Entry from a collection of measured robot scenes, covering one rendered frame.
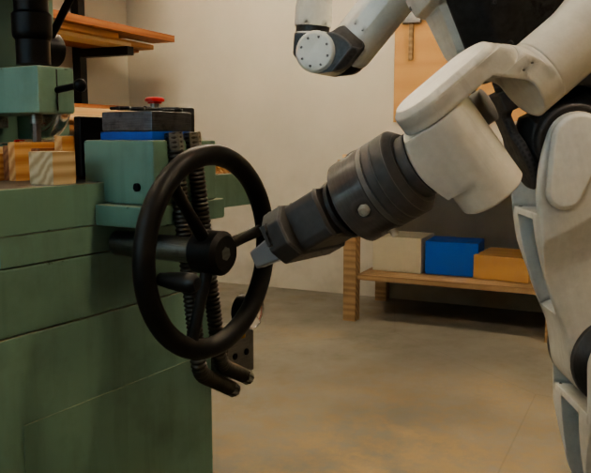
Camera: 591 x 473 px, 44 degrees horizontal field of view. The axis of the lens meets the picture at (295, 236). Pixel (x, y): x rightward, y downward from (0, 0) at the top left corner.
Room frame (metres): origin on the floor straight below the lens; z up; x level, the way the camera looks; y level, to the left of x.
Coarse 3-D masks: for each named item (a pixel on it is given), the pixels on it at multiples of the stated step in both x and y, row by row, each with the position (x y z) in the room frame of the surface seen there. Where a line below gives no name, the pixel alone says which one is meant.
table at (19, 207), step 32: (0, 192) 0.91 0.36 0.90; (32, 192) 0.95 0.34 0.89; (64, 192) 0.99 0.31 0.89; (96, 192) 1.04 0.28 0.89; (224, 192) 1.30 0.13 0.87; (0, 224) 0.90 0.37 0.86; (32, 224) 0.95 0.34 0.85; (64, 224) 0.99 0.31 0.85; (96, 224) 1.04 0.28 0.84; (128, 224) 1.00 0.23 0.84; (160, 224) 1.01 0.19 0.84
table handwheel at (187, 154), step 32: (192, 160) 0.93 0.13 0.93; (224, 160) 0.99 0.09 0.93; (160, 192) 0.88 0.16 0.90; (256, 192) 1.06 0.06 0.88; (192, 224) 0.94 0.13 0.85; (256, 224) 1.08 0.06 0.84; (160, 256) 1.01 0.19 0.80; (192, 256) 0.96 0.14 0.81; (224, 256) 0.96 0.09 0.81; (256, 288) 1.06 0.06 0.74; (160, 320) 0.87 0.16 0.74; (192, 320) 0.94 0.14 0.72; (192, 352) 0.92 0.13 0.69
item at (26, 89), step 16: (0, 80) 1.15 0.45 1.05; (16, 80) 1.13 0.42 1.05; (32, 80) 1.11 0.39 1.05; (48, 80) 1.12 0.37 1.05; (64, 80) 1.14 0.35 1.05; (0, 96) 1.15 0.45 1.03; (16, 96) 1.13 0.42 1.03; (32, 96) 1.11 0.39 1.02; (48, 96) 1.12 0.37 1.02; (64, 96) 1.14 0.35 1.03; (0, 112) 1.15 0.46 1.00; (16, 112) 1.13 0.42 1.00; (32, 112) 1.11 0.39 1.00; (48, 112) 1.12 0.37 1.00; (64, 112) 1.14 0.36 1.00
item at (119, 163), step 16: (96, 144) 1.06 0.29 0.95; (112, 144) 1.04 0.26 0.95; (128, 144) 1.03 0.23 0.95; (144, 144) 1.01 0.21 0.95; (160, 144) 1.02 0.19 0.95; (208, 144) 1.11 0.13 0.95; (96, 160) 1.06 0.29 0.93; (112, 160) 1.04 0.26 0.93; (128, 160) 1.03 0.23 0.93; (144, 160) 1.01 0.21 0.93; (160, 160) 1.02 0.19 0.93; (96, 176) 1.06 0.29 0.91; (112, 176) 1.05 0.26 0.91; (128, 176) 1.03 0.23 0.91; (144, 176) 1.01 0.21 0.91; (208, 176) 1.11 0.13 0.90; (112, 192) 1.05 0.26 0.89; (128, 192) 1.03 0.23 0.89; (144, 192) 1.01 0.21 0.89; (208, 192) 1.11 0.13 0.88
